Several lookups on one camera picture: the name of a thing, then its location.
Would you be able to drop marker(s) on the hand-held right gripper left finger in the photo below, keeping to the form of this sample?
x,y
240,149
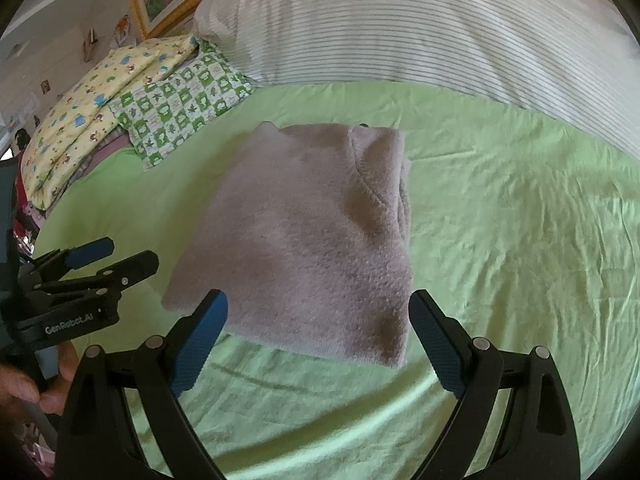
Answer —
x,y
200,345

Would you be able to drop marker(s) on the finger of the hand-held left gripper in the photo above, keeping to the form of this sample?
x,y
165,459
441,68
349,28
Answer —
x,y
90,253
127,270

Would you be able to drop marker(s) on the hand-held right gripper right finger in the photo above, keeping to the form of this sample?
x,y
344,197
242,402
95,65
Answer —
x,y
440,345

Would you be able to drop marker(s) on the pink fleece garment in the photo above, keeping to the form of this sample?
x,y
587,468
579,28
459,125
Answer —
x,y
310,240

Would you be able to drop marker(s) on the person's left hand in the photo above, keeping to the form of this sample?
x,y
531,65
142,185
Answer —
x,y
30,385

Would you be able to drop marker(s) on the pink folded blanket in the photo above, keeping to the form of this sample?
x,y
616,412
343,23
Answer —
x,y
102,152

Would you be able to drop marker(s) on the light green bed sheet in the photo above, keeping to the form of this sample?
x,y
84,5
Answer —
x,y
500,260

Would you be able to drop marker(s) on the pink floral cloth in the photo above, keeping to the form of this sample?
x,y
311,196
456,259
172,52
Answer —
x,y
35,447

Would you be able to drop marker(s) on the yellow cartoon print pillow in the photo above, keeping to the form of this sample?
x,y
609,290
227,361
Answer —
x,y
95,105

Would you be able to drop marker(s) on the green and white patterned pillow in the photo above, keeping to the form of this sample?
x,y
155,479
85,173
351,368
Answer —
x,y
180,105

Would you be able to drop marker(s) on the white striped pillow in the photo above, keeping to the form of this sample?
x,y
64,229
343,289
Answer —
x,y
425,25

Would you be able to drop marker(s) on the wall sticker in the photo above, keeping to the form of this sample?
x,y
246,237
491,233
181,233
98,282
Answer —
x,y
121,26

